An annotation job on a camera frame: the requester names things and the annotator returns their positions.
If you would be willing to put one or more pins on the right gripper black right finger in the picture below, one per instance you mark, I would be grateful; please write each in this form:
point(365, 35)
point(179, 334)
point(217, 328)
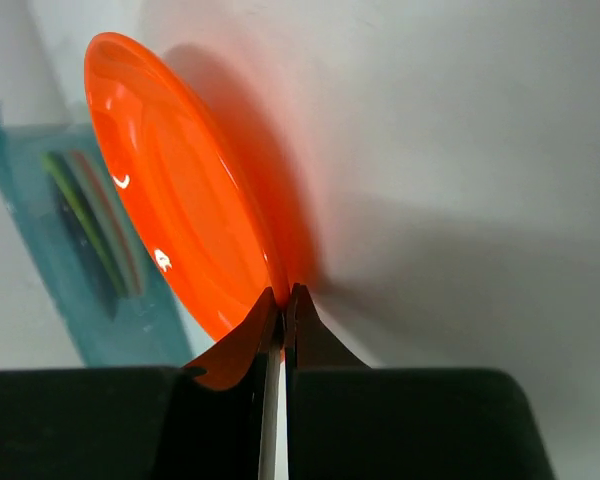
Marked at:
point(329, 400)

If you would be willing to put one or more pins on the green plate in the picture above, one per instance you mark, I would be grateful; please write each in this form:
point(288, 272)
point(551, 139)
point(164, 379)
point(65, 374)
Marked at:
point(80, 223)

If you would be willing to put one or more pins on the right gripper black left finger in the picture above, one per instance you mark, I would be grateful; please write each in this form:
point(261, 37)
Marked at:
point(222, 419)

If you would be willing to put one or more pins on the teal plastic bin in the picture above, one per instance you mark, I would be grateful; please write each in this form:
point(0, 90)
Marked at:
point(115, 304)

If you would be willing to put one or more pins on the orange plate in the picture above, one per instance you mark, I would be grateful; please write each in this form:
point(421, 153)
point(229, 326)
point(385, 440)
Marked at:
point(189, 199)
point(126, 247)

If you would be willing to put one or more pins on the orange plate back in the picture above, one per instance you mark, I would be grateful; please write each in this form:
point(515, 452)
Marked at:
point(189, 199)

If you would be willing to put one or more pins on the orange plate front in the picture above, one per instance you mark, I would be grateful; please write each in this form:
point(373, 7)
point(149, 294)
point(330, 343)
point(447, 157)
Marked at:
point(126, 247)

